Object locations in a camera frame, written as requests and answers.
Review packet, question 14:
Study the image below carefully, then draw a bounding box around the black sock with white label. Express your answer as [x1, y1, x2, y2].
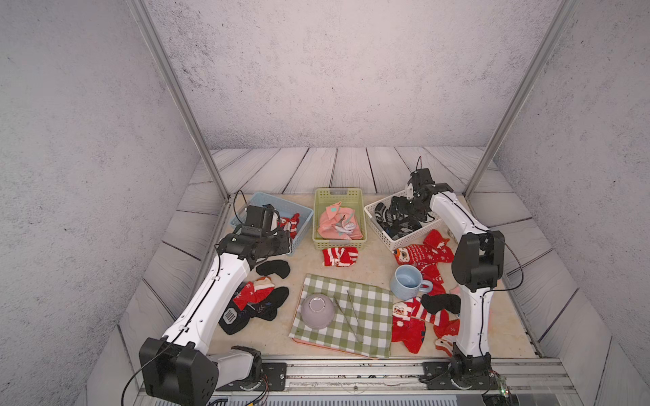
[218, 287, 289, 335]

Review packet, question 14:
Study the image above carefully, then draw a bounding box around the green white checkered cloth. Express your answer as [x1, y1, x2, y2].
[289, 274, 393, 359]

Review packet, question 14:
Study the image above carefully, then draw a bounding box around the light blue ceramic mug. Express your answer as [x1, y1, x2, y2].
[389, 265, 433, 300]

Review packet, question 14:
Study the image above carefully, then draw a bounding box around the red Santa sock front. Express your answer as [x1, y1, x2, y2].
[433, 320, 460, 357]

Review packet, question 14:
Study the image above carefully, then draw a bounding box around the red snowflake sock white cuff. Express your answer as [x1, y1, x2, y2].
[233, 277, 275, 311]

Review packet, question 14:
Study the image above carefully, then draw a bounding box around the black blue sport sock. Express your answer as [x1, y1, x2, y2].
[374, 199, 422, 240]

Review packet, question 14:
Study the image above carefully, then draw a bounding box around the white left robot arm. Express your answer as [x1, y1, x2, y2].
[139, 231, 292, 405]

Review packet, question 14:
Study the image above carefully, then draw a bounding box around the metal base rail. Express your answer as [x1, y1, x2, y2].
[196, 355, 598, 405]

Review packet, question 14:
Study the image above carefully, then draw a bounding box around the aluminium frame post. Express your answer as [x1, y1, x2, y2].
[464, 0, 580, 198]
[127, 0, 230, 200]

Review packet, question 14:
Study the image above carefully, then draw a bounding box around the light blue plastic basket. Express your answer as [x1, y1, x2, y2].
[247, 192, 314, 256]

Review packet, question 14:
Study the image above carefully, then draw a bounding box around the right aluminium frame post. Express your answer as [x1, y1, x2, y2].
[464, 0, 580, 198]

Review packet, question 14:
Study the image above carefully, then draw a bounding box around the red white striped Santa sock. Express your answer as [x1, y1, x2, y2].
[392, 297, 450, 326]

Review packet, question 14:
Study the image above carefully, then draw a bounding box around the lilac ceramic bowl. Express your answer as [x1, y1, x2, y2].
[301, 294, 335, 330]

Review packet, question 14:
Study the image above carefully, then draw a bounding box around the light green plastic basket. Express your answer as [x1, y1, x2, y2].
[312, 188, 367, 250]

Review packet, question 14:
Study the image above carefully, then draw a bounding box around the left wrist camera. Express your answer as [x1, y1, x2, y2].
[244, 204, 279, 235]

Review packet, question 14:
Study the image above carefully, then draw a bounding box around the red bear Christmas sock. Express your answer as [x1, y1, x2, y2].
[280, 213, 300, 239]

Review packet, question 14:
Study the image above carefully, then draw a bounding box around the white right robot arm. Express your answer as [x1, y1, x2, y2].
[391, 186, 505, 382]

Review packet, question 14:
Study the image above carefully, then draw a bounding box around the white plastic basket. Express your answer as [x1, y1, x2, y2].
[364, 190, 445, 251]

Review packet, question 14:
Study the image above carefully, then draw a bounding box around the pink sock with teal leaves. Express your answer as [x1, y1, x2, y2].
[317, 201, 363, 240]

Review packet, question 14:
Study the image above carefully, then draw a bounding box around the left aluminium frame post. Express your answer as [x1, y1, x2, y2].
[127, 0, 230, 200]

